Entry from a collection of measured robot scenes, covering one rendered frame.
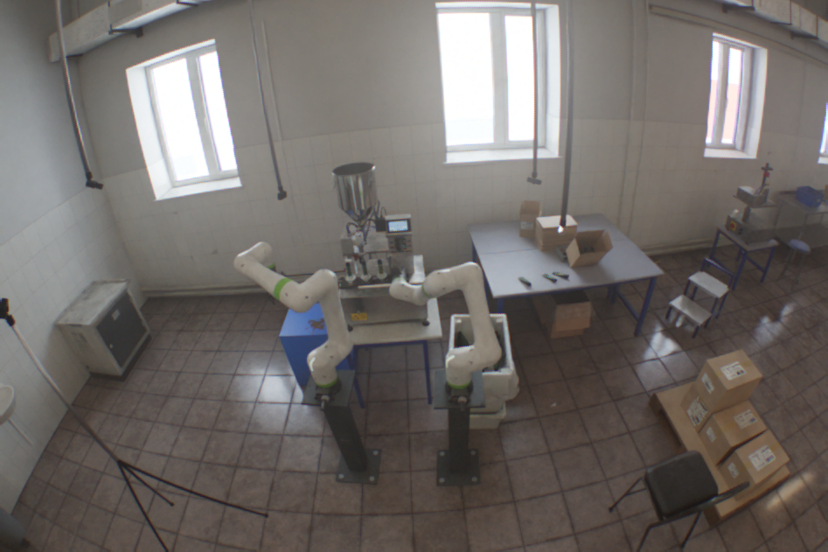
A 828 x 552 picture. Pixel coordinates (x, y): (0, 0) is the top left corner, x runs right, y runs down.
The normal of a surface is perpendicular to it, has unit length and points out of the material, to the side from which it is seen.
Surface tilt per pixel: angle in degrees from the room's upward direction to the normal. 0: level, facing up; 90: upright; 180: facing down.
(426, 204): 90
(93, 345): 90
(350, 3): 90
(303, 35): 90
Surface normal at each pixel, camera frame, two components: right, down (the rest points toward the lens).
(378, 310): 0.04, 0.47
